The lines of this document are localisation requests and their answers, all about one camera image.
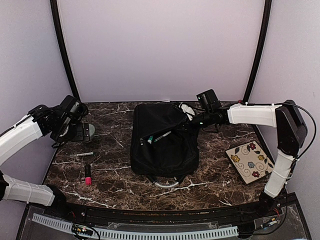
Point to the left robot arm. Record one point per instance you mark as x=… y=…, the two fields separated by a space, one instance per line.
x=28 y=136

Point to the green tip white pen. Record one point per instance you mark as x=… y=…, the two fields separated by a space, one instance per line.
x=81 y=154

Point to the floral ceramic tile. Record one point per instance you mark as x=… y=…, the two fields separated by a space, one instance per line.
x=250 y=161

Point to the pink cap black marker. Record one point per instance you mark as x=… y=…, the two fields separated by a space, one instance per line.
x=87 y=175

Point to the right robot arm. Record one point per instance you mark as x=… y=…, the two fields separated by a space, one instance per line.
x=288 y=131

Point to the white slotted cable duct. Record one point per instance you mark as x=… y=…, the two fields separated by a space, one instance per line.
x=125 y=231

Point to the blue cap black marker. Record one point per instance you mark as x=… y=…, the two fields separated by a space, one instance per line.
x=143 y=145

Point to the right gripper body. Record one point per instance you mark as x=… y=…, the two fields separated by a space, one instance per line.
x=206 y=118

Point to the small white marker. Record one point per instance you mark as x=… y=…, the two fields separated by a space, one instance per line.
x=162 y=136

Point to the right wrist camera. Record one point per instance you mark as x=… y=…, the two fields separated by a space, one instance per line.
x=186 y=109

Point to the black backpack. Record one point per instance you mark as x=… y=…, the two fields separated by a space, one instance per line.
x=174 y=156

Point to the pale green ceramic bowl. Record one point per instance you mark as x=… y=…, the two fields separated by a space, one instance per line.
x=88 y=132

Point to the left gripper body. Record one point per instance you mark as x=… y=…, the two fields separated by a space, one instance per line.
x=67 y=133

